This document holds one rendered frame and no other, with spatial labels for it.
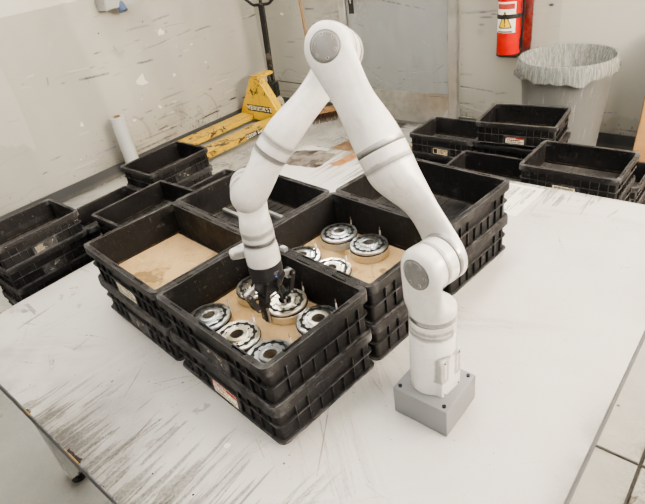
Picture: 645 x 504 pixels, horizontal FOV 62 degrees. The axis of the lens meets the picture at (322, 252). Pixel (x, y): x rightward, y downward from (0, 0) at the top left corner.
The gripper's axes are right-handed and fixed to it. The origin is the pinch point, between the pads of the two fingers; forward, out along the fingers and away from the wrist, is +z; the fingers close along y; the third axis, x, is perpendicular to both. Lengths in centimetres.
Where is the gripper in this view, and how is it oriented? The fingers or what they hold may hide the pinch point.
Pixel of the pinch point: (275, 310)
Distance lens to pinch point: 125.1
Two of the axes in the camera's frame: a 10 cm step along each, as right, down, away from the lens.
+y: 7.5, -4.4, 5.0
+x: -6.5, -3.3, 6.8
